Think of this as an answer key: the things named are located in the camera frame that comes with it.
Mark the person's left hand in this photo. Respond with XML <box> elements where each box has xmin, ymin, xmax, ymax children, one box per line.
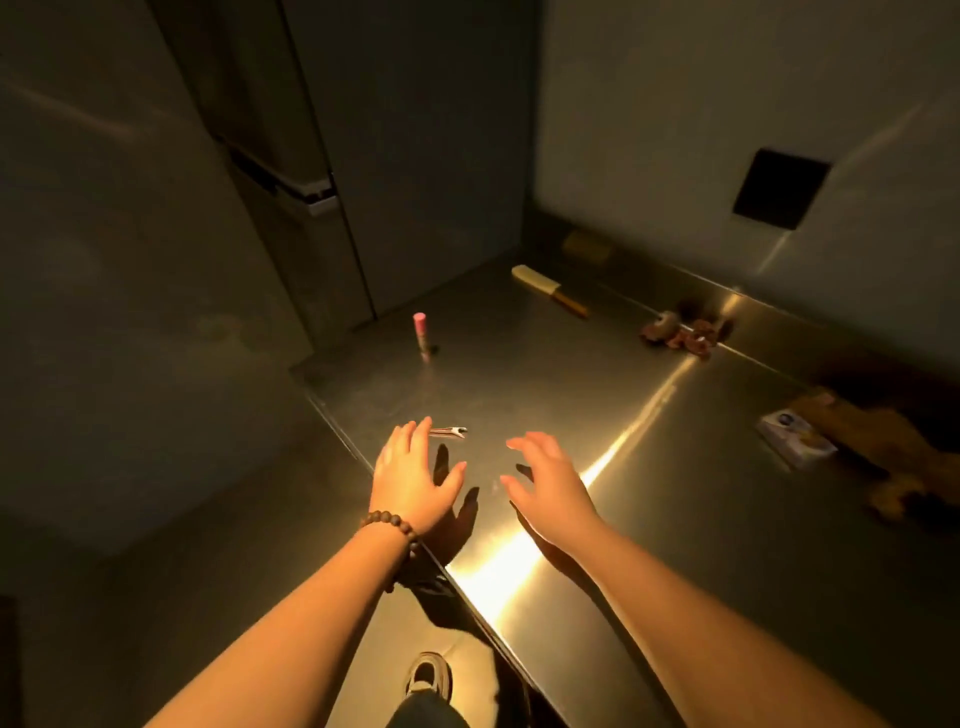
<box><xmin>368</xmin><ymin>417</ymin><xmax>468</xmax><ymax>538</ymax></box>

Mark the brown bead bracelet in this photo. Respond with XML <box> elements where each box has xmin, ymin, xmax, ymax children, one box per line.
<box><xmin>360</xmin><ymin>510</ymin><xmax>423</xmax><ymax>594</ymax></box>

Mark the black wall socket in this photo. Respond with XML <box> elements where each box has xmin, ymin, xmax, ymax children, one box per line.
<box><xmin>732</xmin><ymin>147</ymin><xmax>832</xmax><ymax>231</ymax></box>

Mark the person's white shoe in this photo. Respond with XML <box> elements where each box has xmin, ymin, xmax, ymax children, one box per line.
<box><xmin>403</xmin><ymin>651</ymin><xmax>454</xmax><ymax>704</ymax></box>

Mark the small brown plush toy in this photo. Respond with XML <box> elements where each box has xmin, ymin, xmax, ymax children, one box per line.
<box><xmin>639</xmin><ymin>309</ymin><xmax>727</xmax><ymax>359</ymax></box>

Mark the person's right hand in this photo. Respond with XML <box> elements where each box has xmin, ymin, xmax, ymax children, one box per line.
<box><xmin>498</xmin><ymin>431</ymin><xmax>606</xmax><ymax>558</ymax></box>

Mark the grey refrigerator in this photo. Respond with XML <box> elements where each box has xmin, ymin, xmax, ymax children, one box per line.
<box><xmin>146</xmin><ymin>0</ymin><xmax>538</xmax><ymax>352</ymax></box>

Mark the person's dark trouser leg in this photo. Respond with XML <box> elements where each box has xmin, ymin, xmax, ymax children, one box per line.
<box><xmin>385</xmin><ymin>690</ymin><xmax>471</xmax><ymax>728</ymax></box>

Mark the person's right forearm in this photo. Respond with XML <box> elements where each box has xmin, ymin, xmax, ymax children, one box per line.
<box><xmin>571</xmin><ymin>521</ymin><xmax>894</xmax><ymax>728</ymax></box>

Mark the cream cleaver with wooden handle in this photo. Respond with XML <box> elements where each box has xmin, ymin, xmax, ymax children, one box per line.
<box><xmin>510</xmin><ymin>264</ymin><xmax>591</xmax><ymax>321</ymax></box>

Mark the person's left forearm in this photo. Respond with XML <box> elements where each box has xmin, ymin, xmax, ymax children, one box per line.
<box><xmin>144</xmin><ymin>522</ymin><xmax>412</xmax><ymax>728</ymax></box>

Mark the yellow sponge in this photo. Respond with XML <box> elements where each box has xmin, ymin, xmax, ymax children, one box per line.
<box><xmin>561</xmin><ymin>230</ymin><xmax>618</xmax><ymax>267</ymax></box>

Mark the white and blue small box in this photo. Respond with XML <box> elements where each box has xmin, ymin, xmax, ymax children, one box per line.
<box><xmin>755</xmin><ymin>408</ymin><xmax>839</xmax><ymax>471</ymax></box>

